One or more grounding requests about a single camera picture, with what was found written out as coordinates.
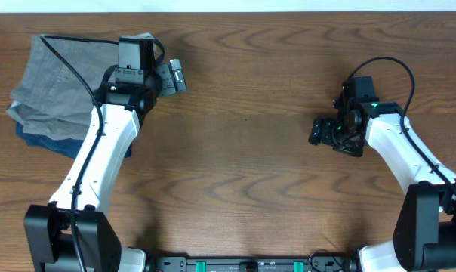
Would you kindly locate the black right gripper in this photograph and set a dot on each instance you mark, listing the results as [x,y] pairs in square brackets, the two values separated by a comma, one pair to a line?
[322,132]

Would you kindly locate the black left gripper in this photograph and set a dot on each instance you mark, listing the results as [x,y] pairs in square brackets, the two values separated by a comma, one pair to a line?
[161,81]

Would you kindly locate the grey cotton shorts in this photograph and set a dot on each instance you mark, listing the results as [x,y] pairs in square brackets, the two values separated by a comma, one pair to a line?
[50,100]

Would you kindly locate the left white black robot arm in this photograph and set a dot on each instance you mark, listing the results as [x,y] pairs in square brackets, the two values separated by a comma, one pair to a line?
[72,232]

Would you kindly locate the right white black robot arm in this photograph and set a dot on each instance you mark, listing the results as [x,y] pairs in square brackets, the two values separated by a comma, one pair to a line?
[424,238]

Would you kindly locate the folded navy blue shorts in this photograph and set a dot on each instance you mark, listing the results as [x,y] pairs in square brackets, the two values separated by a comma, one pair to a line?
[68,147]

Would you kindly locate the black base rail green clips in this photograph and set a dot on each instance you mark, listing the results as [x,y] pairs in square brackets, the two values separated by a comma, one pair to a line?
[319,261]

